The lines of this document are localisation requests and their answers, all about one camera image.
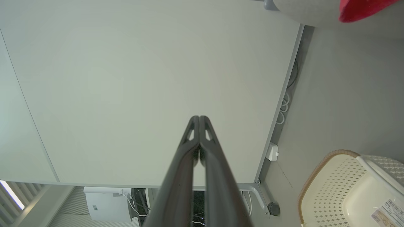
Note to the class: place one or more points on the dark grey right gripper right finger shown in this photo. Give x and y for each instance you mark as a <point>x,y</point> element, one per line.
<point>221,189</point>

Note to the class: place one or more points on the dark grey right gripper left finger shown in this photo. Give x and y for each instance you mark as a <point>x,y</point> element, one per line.
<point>176,176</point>

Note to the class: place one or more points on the red basketball jersey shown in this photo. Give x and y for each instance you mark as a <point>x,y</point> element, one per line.
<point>363,9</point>

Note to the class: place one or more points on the cream plastic laundry basket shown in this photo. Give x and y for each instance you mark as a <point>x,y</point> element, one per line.
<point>341,192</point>

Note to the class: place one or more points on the grey partition leg with caster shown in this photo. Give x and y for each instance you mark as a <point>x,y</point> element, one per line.
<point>255,192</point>

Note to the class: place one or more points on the black caster wheel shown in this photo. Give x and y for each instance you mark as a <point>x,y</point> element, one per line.
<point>273,208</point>

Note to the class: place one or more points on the white power strip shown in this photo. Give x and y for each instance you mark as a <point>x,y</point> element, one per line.
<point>272,152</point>

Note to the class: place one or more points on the white box appliance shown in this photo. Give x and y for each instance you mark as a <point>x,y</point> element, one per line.
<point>105,203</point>

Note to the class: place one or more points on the large white partition panel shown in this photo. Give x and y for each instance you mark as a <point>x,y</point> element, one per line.
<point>151,72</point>

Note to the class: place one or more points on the white slatted blind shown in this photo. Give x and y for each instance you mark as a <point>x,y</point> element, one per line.
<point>15,197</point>

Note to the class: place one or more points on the barcode sticker label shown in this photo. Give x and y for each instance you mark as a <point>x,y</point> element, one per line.
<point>387,213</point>

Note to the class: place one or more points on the grey partition foot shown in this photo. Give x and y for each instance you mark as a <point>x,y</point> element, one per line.
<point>269,3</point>

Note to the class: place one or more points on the grey fabric sofa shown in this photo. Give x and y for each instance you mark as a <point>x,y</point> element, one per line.
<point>306,12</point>

